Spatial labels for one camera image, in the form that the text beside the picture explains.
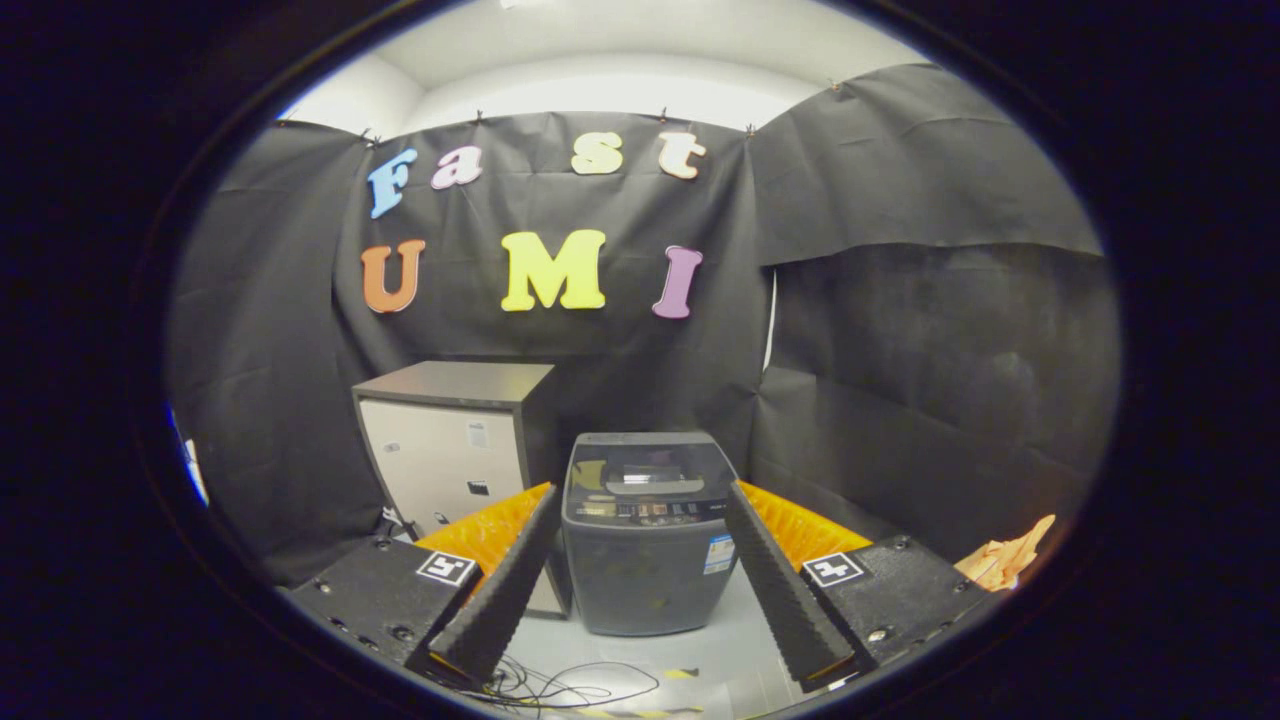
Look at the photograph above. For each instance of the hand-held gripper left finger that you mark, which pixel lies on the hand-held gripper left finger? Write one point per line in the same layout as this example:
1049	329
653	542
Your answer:
500	595

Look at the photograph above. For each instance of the grey washing machine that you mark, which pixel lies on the grey washing machine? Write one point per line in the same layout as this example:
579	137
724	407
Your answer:
645	580

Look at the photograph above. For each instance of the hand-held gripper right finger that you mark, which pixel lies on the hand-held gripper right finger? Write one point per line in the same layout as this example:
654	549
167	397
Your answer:
780	595

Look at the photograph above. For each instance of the yellow tape piece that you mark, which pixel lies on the yellow tape piece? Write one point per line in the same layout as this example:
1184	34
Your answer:
680	673

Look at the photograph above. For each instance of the grey cabinet with dark top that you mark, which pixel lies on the grey cabinet with dark top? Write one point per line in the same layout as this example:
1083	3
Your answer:
440	460

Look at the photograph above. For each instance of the orange cloth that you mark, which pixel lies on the orange cloth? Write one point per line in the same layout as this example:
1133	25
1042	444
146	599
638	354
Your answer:
1005	560

